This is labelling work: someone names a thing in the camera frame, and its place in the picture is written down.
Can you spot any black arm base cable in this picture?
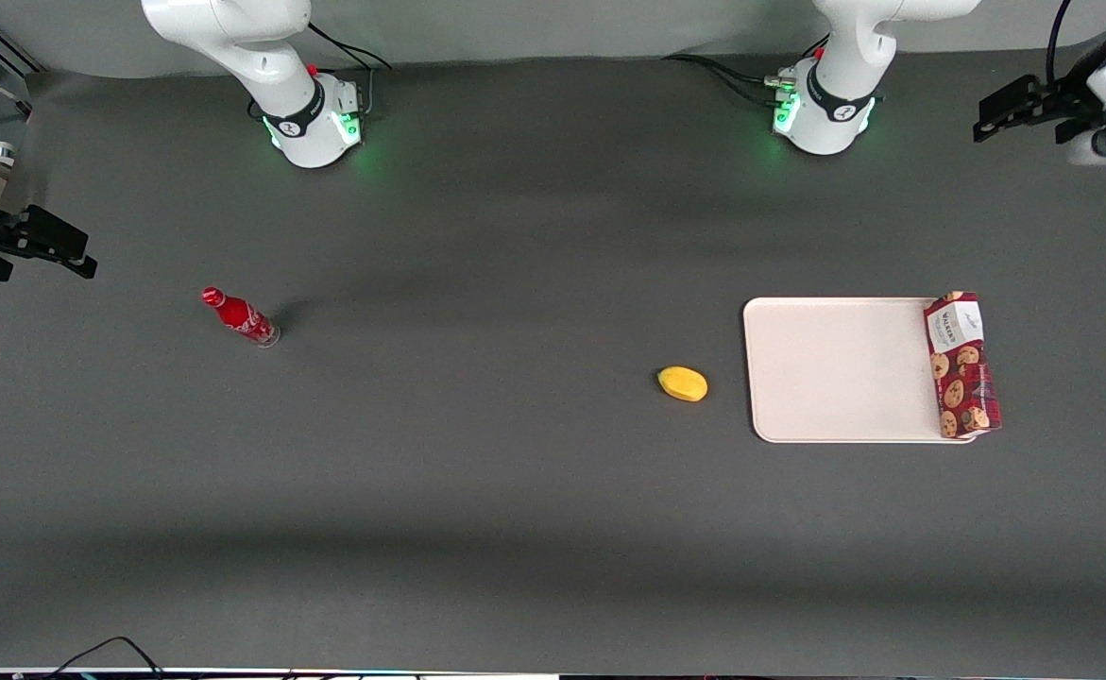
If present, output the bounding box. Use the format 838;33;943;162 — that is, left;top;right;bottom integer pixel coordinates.
305;23;394;116
660;53;799;107

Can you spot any red cola bottle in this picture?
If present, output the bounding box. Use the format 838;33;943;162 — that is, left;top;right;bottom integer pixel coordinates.
200;286;281;349

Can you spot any yellow lemon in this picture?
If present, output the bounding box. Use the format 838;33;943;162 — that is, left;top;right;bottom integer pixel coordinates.
657;366;709;403

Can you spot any red cookie box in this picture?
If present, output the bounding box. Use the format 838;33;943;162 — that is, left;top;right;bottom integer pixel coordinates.
923;291;1003;441

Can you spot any black right arm base cable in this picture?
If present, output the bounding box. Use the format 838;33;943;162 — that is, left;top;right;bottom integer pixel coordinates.
305;23;394;116

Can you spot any aluminium frame rail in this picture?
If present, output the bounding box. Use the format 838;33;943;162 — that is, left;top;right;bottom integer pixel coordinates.
0;13;47;78

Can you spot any white rectangular tray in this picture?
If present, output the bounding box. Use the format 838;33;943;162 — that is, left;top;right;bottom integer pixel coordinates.
742;297;981;445

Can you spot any black cable at table edge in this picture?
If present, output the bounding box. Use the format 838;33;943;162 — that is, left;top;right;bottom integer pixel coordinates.
41;635;168;680

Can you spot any black left arm base cable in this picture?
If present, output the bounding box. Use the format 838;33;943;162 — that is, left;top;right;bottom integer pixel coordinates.
660;53;799;107

